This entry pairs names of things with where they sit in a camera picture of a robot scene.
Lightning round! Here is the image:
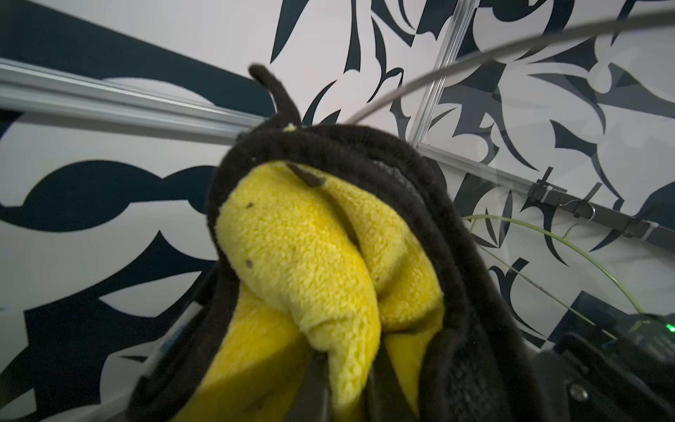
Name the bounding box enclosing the black wall hook rack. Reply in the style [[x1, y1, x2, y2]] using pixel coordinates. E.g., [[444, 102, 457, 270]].
[[527, 179, 674, 252]]

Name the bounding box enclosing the yellow cleaning cloth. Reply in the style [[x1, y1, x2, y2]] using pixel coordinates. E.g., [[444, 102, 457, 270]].
[[126, 62, 549, 422]]

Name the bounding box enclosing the small glass pan lid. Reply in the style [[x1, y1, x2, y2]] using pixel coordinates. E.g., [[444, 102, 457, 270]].
[[345, 9, 675, 339]]

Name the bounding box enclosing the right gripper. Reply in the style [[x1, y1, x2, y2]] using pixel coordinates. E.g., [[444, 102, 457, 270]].
[[533, 314, 674, 421]]

